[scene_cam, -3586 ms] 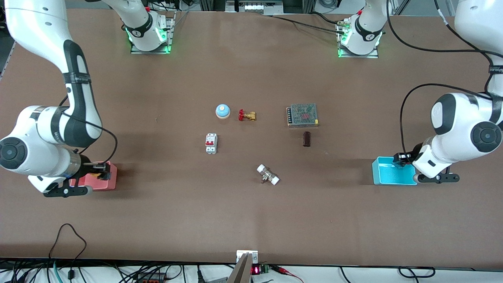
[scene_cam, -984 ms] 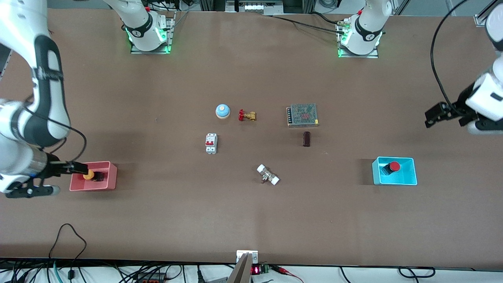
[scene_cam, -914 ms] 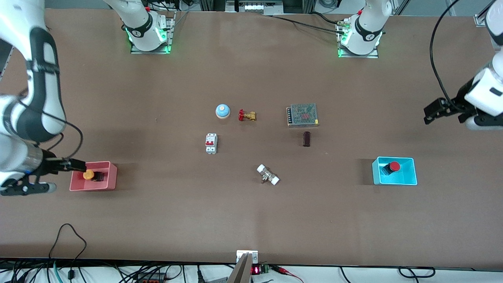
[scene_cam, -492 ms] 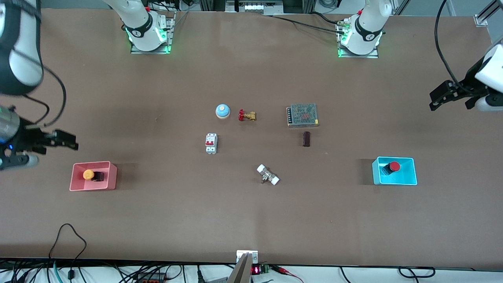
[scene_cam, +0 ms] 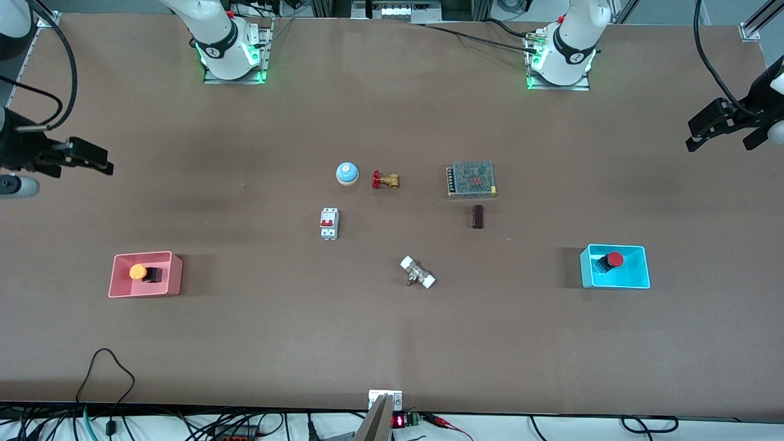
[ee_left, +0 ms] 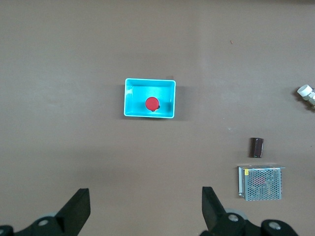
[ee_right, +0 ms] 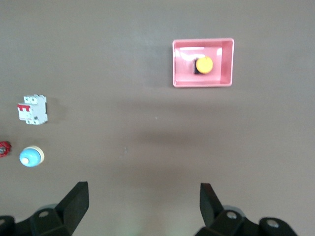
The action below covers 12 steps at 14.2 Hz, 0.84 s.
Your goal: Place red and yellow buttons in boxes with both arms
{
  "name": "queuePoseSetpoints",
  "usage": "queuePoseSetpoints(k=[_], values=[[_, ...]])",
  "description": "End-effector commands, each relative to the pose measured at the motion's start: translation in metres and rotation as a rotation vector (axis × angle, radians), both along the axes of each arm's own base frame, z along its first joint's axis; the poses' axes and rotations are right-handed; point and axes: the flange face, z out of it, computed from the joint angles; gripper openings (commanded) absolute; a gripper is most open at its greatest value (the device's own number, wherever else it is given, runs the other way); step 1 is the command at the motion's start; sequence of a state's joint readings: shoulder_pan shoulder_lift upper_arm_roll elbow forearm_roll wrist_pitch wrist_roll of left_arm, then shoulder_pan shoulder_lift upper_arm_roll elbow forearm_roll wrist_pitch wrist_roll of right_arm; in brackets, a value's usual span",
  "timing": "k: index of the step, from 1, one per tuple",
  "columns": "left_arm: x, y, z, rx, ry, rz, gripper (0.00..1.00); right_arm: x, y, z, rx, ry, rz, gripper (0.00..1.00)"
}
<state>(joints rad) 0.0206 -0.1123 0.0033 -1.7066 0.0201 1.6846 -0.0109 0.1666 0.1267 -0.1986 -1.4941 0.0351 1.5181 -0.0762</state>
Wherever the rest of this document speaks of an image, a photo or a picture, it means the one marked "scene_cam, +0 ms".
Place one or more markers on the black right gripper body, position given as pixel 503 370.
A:
pixel 17 149

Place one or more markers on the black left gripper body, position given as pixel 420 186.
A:
pixel 761 98

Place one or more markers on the yellow push button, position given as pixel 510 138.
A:
pixel 138 271

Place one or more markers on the red push button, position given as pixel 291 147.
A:
pixel 614 260

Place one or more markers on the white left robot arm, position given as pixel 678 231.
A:
pixel 572 43

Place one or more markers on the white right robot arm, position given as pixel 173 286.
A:
pixel 217 37

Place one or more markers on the pink plastic box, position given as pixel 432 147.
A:
pixel 122 288

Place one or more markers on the blue plastic box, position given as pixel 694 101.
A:
pixel 631 278

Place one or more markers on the metal mesh power supply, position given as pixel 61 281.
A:
pixel 471 179

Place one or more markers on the dark brown rectangular block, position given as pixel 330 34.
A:
pixel 478 217

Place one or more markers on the blue and cream bell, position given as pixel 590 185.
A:
pixel 346 173

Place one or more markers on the brass valve red handwheel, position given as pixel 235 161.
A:
pixel 386 180

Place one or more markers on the black power strip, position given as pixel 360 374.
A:
pixel 236 433

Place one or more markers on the metal fitting white ends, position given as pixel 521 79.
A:
pixel 418 274

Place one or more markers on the background control equipment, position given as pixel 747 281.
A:
pixel 395 10

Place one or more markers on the grey metal bar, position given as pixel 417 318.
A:
pixel 375 425

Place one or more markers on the red clip lead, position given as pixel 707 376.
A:
pixel 447 424

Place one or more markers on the red digit display module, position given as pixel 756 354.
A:
pixel 399 421

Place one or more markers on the aluminium profile rail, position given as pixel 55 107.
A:
pixel 27 52
pixel 756 24

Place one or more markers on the white circuit breaker red switch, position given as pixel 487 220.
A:
pixel 329 223

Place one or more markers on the metal table edge bracket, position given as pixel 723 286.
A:
pixel 375 397

